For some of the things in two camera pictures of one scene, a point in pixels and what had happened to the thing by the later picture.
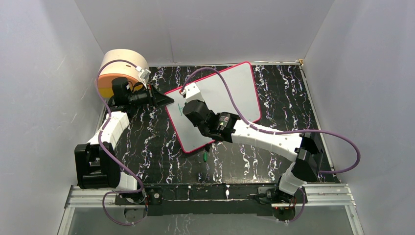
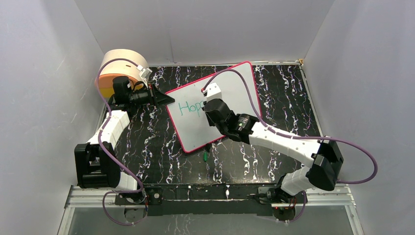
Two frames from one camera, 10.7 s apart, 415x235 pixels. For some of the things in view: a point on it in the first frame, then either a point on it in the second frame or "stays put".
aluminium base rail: (314, 196) stays put
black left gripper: (159, 99) stays put
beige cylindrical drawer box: (121, 69) stays put
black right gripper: (203, 102) -> (211, 123)
